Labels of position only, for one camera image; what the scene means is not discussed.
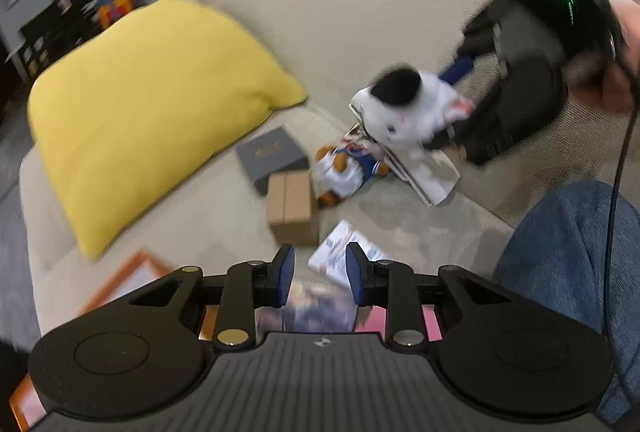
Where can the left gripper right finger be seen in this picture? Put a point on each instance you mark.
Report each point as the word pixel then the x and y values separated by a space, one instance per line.
pixel 501 353

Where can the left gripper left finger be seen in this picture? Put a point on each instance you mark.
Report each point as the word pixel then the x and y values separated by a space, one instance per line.
pixel 143 351

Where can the white plush toy black head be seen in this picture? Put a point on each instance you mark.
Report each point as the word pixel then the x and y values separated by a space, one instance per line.
pixel 404 108

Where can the white printed packet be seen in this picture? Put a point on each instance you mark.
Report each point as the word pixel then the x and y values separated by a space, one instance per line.
pixel 329 259

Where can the brown cardboard box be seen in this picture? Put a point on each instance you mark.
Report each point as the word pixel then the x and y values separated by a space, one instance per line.
pixel 291 211

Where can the orange storage box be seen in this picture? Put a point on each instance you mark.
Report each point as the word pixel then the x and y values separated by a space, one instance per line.
pixel 139 270

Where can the blue jeans leg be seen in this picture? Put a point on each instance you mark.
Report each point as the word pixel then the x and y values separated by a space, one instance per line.
pixel 556 258

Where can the pink packet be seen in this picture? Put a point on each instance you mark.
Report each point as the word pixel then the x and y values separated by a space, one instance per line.
pixel 377 319

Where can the white book stack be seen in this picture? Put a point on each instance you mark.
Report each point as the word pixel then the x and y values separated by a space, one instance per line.
pixel 432 175

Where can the beige sofa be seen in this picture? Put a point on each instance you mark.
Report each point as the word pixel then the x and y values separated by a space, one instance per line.
pixel 333 47

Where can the dark grey flat box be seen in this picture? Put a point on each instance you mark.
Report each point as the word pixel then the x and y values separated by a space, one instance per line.
pixel 273 152

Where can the brown bear plush toy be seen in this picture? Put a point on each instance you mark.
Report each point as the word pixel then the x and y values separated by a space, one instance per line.
pixel 338 172

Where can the yellow cushion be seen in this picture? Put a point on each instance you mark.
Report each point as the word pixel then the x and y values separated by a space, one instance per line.
pixel 129 115

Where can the dark dining furniture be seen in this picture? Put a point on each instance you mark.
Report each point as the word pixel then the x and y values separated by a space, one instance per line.
pixel 59 29

